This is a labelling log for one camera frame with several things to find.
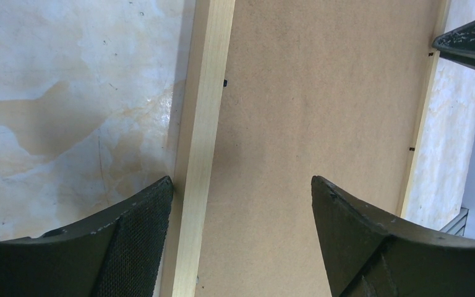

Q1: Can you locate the brown backing board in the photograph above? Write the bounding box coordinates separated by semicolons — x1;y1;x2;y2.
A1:
195;0;447;297

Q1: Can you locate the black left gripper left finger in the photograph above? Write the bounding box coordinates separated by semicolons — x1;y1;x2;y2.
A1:
0;176;174;296

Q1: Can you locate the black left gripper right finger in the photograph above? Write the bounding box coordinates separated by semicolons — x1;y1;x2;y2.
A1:
311;176;475;296

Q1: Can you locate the light wooden picture frame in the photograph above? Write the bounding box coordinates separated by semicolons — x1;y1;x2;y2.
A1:
160;0;453;297

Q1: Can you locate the aluminium rail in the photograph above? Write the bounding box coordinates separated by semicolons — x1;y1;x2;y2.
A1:
440;207;469;237

